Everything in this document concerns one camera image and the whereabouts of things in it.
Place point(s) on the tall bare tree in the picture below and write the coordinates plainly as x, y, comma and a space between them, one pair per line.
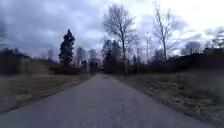
122, 30

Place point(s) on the dry grass verge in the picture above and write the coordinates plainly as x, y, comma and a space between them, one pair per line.
186, 90
26, 87

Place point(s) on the grey asphalt road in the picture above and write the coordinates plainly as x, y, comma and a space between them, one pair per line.
100, 106

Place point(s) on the row of bare trees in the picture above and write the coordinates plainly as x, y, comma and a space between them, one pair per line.
191, 48

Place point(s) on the slender bare tree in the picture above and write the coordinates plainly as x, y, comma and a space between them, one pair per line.
163, 30

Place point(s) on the cluster of dark conifers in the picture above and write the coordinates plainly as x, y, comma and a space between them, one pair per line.
109, 60

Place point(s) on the tall dark conifer tree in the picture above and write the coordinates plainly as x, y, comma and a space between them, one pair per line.
66, 50

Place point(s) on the long dark hedge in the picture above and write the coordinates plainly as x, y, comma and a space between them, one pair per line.
186, 63

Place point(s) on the dark bushes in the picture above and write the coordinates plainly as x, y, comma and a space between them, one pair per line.
16, 63

